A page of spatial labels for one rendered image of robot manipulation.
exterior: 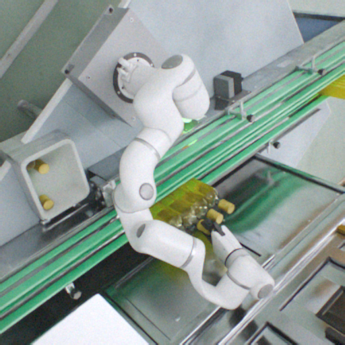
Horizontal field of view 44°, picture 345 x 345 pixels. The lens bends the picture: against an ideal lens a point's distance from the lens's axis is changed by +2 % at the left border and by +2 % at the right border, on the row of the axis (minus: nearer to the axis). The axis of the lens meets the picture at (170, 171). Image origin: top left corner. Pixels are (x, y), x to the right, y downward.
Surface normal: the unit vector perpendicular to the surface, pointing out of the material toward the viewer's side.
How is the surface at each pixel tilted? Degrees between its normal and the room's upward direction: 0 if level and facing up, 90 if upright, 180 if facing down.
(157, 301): 90
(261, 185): 90
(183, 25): 0
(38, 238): 90
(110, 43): 5
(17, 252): 90
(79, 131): 0
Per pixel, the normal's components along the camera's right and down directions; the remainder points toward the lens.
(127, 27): 0.61, 0.35
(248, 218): -0.14, -0.82
